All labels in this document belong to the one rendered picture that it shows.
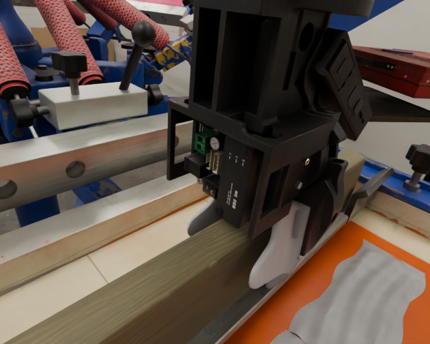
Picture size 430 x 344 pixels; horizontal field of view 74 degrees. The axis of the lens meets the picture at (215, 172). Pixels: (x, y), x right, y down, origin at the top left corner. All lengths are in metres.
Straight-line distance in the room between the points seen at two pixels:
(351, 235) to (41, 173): 0.37
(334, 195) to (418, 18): 2.07
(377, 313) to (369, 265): 0.06
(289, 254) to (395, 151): 2.11
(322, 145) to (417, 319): 0.24
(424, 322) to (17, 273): 0.38
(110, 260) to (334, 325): 0.22
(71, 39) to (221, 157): 0.50
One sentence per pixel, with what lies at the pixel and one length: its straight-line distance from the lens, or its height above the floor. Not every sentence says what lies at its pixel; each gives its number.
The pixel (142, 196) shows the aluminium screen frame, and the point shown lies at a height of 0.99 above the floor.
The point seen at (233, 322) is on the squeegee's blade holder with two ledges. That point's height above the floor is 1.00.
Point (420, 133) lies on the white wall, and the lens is 2.25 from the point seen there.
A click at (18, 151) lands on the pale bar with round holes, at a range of 0.36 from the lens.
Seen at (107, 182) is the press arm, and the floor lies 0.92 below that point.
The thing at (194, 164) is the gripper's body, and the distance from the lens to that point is 0.17.
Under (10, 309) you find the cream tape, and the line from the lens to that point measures 0.32.
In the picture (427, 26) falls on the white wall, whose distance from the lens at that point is 2.21.
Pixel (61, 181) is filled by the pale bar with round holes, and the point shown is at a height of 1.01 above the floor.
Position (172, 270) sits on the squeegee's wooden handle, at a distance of 0.17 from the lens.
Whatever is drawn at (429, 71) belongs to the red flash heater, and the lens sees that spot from 1.05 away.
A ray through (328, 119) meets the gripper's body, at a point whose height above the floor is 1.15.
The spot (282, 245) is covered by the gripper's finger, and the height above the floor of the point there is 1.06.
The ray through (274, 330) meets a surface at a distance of 0.29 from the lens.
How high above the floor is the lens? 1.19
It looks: 30 degrees down
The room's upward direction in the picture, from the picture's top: 7 degrees clockwise
